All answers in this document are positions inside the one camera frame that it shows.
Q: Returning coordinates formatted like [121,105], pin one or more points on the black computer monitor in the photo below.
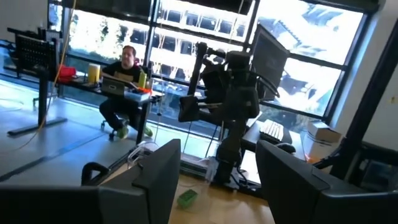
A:
[269,59]

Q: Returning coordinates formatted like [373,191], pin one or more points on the white paper stack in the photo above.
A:
[136,96]

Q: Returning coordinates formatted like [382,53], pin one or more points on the person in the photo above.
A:
[122,70]

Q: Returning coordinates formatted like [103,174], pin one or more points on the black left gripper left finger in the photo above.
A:
[161,174]

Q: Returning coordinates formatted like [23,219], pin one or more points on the black computer mouse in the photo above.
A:
[284,147]

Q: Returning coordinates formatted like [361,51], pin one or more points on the black perforated panel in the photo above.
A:
[34,53]

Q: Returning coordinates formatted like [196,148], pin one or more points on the green toy block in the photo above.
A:
[187,198]

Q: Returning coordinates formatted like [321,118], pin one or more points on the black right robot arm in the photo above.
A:
[239,102]

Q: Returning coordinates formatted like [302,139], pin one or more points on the white keyboard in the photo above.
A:
[273,130]

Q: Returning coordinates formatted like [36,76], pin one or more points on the black office desk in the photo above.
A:
[42,102]

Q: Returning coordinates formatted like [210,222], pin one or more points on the yellow cup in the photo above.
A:
[94,73]

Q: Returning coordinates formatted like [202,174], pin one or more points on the green bottle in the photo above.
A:
[142,79]

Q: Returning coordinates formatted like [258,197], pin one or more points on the large window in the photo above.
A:
[311,31]

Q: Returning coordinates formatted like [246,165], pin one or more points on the red bag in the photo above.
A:
[66,73]

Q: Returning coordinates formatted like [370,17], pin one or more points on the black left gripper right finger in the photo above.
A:
[289,180]

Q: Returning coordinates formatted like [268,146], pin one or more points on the black keyboard desk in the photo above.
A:
[252,137]

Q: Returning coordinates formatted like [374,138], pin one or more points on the grey laptop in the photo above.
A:
[112,87]

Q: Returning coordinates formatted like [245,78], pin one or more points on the white cardboard box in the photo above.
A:
[323,132]

